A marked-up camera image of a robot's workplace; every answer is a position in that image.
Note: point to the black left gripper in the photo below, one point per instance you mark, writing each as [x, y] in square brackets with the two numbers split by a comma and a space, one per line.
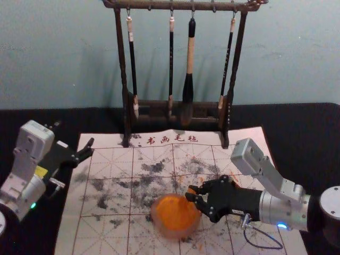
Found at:
[59, 156]

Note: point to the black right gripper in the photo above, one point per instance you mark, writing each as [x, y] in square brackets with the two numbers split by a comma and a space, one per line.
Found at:
[236, 202]

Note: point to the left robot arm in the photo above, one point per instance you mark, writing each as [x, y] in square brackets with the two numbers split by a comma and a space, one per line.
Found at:
[26, 186]

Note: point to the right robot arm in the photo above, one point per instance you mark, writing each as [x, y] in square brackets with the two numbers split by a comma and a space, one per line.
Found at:
[281, 204]

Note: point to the orange paint dish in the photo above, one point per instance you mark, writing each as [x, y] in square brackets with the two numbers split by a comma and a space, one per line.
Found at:
[175, 216]

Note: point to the dark wooden brush rack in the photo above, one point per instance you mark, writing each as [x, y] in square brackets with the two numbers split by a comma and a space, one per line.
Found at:
[122, 79]

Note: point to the black brush with white bristles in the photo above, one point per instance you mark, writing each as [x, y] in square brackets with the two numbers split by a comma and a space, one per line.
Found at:
[132, 69]

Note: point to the ink-stained pink felt mat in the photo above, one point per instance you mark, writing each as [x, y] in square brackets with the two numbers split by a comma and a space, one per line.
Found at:
[119, 233]

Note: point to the large tan and black brush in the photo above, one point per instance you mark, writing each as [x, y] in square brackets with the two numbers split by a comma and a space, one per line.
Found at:
[188, 85]

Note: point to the black table cloth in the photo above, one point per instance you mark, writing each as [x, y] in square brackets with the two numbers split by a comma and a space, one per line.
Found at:
[305, 127]

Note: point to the thin black brush brown bristles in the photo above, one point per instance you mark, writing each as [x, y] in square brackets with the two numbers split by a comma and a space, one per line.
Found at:
[171, 66]

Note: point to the thin black brush tan ferrule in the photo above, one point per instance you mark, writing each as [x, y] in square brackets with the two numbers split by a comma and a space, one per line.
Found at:
[227, 63]

